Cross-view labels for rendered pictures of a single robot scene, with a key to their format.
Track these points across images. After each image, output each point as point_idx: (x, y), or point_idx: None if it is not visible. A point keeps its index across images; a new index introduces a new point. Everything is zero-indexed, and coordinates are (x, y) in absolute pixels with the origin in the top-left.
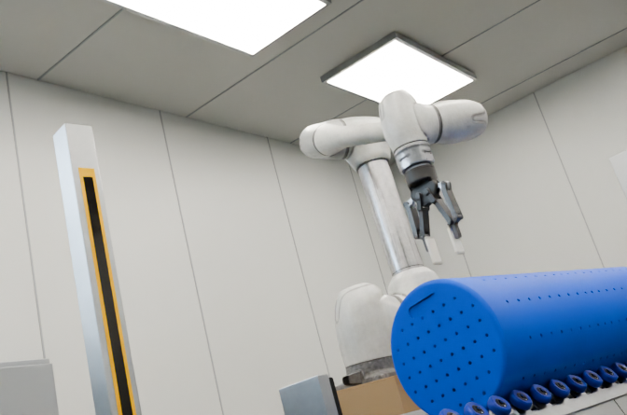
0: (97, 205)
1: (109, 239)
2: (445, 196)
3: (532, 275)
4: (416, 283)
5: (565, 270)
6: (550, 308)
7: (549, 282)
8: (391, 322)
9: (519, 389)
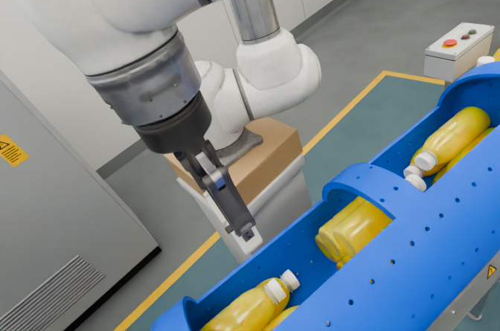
0: None
1: None
2: (215, 200)
3: (366, 281)
4: (261, 68)
5: (445, 182)
6: None
7: (388, 302)
8: (228, 119)
9: None
